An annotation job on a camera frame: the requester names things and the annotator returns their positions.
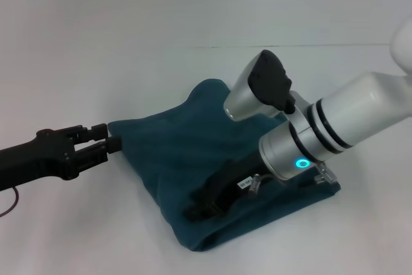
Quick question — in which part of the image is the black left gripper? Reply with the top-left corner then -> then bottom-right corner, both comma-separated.
0,122 -> 123,193

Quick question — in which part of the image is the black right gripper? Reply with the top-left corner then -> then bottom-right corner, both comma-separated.
183,151 -> 277,222

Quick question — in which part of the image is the teal blue shirt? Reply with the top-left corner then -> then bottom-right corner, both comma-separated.
106,78 -> 342,253

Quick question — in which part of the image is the clear cable plug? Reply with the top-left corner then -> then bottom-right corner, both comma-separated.
248,174 -> 267,197

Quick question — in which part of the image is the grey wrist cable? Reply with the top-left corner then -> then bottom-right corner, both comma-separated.
311,162 -> 339,186

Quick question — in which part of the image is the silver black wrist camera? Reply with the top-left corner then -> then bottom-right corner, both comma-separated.
223,49 -> 297,122

